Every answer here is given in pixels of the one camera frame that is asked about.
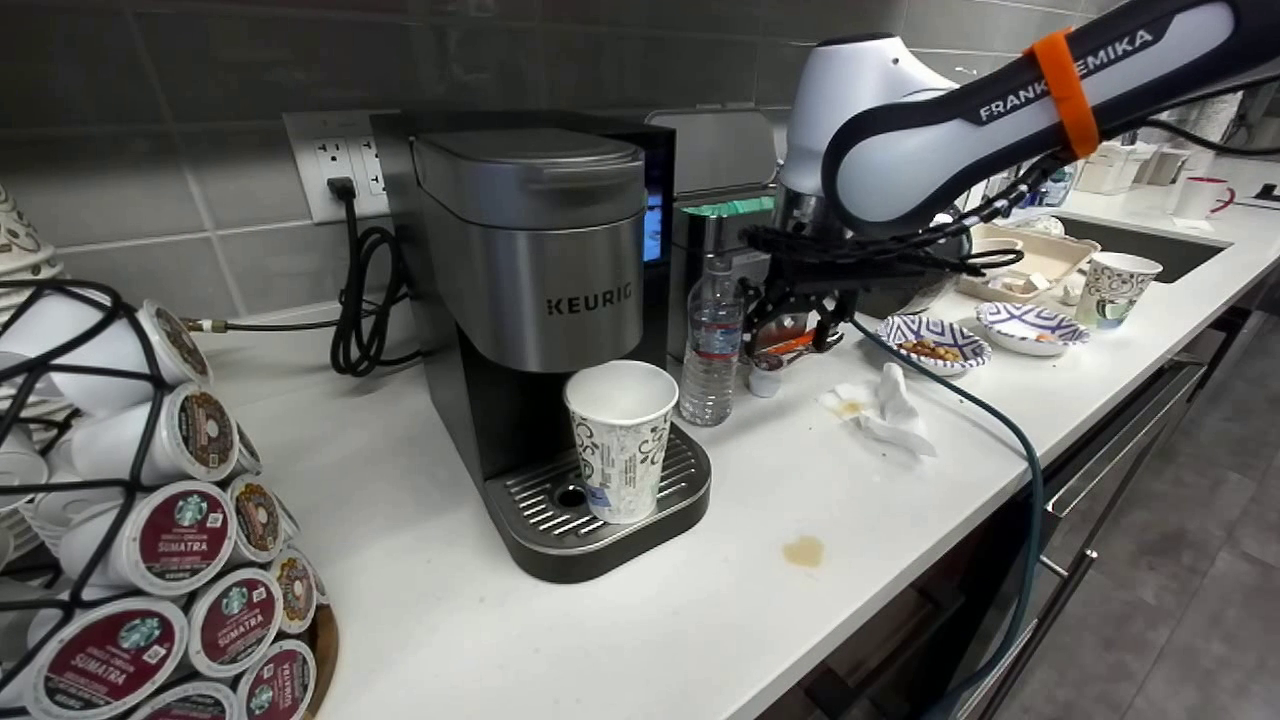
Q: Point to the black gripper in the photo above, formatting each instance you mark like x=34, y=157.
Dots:
x=807, y=274

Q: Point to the small white coffee pod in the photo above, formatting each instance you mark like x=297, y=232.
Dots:
x=765, y=377

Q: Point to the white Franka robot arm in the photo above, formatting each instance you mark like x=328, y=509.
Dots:
x=905, y=161

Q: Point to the silver black Keurig coffee maker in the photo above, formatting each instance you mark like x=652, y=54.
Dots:
x=533, y=267

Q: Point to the brown lid coffee pod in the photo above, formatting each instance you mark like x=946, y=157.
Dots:
x=256, y=519
x=204, y=428
x=297, y=589
x=180, y=346

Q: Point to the red Starbucks lid coffee pod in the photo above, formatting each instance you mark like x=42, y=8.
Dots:
x=180, y=535
x=114, y=662
x=236, y=622
x=278, y=682

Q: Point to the red orange sticks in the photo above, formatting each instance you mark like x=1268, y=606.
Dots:
x=790, y=346

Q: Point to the clear plastic water bottle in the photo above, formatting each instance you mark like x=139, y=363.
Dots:
x=712, y=353

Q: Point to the crumpled white napkin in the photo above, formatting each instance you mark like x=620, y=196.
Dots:
x=893, y=423

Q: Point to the silver box with green top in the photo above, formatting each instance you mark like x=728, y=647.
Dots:
x=707, y=231

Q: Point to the blue patterned ceramic bowl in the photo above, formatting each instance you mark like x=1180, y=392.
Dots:
x=935, y=346
x=1024, y=324

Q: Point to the patterned paper cup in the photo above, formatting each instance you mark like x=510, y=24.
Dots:
x=1119, y=290
x=620, y=443

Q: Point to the grey box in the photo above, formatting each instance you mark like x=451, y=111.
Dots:
x=712, y=154

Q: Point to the stainless undercounter appliance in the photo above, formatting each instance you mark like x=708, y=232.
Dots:
x=1115, y=466

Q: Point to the steel sink basin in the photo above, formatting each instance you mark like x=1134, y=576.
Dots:
x=1180, y=249

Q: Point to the white mug with red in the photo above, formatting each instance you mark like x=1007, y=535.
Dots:
x=1202, y=196

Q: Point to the white wall outlet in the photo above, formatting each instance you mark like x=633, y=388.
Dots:
x=322, y=154

